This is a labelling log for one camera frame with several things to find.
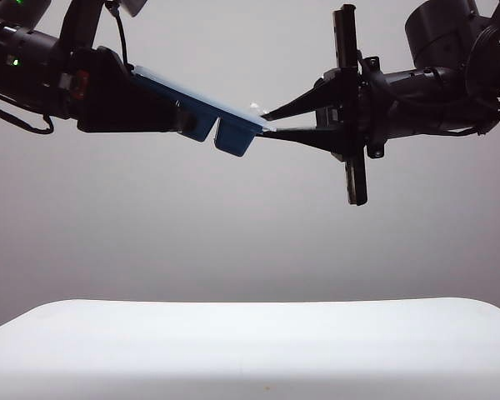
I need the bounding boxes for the thin black camera cable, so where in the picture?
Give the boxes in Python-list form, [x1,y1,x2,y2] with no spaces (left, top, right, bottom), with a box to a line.
[106,0,135,72]

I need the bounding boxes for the dark blue ice cube tray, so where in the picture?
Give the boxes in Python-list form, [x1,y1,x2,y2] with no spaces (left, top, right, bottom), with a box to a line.
[129,70,264,159]

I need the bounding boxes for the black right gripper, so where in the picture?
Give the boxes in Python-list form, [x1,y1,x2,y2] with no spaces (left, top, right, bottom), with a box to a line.
[261,3,389,208]

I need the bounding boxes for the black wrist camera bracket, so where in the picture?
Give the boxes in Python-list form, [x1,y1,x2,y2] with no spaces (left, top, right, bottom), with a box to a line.
[57,0,104,53]

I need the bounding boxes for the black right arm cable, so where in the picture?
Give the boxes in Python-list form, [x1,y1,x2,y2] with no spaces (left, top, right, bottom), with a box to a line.
[441,102,500,138]

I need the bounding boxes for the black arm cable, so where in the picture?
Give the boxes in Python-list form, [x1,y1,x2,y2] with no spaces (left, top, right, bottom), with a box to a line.
[0,91,55,135]
[441,102,500,138]

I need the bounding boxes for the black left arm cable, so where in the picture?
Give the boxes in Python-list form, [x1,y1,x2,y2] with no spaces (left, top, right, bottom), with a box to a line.
[0,91,55,135]

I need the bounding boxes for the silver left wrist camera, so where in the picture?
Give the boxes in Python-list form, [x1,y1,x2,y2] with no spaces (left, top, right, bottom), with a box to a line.
[118,0,150,18]

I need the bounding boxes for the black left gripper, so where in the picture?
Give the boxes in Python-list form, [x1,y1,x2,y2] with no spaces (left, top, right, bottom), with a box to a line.
[56,46,198,134]

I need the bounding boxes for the translucent plastic tray lid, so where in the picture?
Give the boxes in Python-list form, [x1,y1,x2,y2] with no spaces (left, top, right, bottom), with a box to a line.
[132,63,278,134]

